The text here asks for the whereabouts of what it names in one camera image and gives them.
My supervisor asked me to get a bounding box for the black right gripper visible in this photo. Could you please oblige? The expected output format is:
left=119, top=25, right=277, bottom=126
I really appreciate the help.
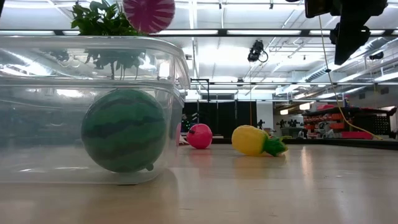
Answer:
left=330, top=0, right=389, bottom=66

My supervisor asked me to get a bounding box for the yellow toy pineapple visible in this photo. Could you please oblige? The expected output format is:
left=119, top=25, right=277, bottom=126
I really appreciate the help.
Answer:
left=231, top=124, right=292, bottom=157

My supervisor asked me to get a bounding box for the red toy tomato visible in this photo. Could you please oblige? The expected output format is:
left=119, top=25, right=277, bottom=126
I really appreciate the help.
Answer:
left=186, top=123, right=213, bottom=150

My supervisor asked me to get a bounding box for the purple striped toy onion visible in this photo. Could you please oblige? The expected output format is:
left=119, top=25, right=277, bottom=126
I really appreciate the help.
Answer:
left=122, top=0, right=176, bottom=34

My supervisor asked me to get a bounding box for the green striped toy watermelon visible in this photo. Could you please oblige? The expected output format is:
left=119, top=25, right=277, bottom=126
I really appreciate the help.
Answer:
left=80, top=88, right=168, bottom=174

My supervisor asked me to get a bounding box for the clear plastic tupperware container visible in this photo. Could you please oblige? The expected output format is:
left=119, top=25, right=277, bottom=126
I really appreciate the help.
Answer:
left=0, top=35, right=191, bottom=186

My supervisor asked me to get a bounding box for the shelf with red bins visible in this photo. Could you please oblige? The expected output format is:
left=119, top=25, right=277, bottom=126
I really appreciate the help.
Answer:
left=302, top=104, right=398, bottom=140

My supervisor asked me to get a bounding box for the black overhead rig beam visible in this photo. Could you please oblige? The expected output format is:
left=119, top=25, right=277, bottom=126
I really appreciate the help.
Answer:
left=0, top=28, right=398, bottom=37

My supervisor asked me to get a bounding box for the green potted plant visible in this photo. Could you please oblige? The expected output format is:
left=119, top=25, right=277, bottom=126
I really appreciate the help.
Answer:
left=70, top=0, right=147, bottom=78

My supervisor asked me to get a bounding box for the yellow hanging cord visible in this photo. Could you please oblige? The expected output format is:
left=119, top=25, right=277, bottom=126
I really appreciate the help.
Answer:
left=317, top=14, right=385, bottom=141

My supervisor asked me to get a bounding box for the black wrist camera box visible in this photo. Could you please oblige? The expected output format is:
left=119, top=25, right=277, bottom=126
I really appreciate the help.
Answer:
left=304, top=0, right=331, bottom=19

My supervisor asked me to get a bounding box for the black overhead camera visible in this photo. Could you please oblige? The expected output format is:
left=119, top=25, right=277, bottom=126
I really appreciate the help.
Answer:
left=247, top=39, right=269, bottom=63

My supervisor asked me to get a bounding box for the black curtain wall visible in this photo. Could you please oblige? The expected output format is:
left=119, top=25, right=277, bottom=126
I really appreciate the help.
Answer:
left=182, top=101, right=257, bottom=138

